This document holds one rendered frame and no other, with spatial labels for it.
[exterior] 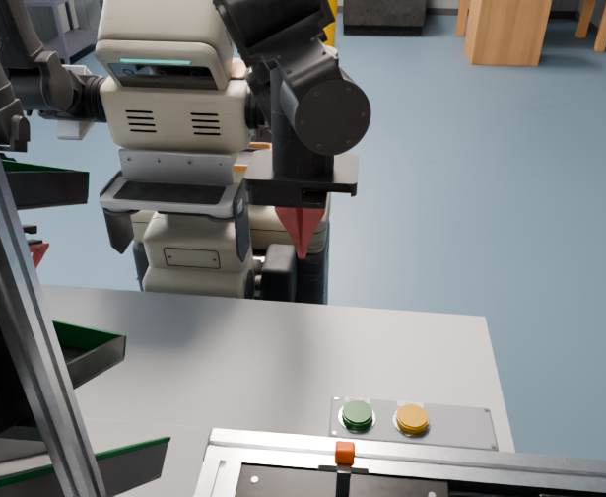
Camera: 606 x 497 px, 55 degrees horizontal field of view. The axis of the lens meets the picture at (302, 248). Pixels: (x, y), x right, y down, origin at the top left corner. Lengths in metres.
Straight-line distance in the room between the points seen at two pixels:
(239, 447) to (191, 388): 0.23
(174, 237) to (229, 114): 0.32
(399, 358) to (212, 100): 0.56
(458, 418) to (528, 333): 1.71
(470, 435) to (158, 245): 0.77
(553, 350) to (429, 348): 1.45
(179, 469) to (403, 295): 1.81
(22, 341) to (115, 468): 0.24
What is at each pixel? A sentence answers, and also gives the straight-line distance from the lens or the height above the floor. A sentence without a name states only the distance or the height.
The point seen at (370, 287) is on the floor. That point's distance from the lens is 2.57.
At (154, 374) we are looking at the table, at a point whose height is 0.86.
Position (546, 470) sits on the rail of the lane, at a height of 0.96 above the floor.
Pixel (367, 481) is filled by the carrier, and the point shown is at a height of 0.97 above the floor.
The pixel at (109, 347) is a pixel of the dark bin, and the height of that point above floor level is 1.22.
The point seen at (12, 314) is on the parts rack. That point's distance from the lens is 0.38.
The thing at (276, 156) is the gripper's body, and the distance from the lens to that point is 0.52.
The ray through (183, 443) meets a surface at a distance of 0.90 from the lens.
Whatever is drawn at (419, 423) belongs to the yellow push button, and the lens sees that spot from 0.77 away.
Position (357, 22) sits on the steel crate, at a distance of 6.64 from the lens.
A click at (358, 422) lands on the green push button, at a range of 0.76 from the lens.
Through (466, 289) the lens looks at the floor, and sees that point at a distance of 2.64.
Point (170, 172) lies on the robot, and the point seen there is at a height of 1.06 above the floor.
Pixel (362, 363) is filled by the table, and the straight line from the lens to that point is 0.99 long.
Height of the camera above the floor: 1.56
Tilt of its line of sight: 34 degrees down
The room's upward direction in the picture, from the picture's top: straight up
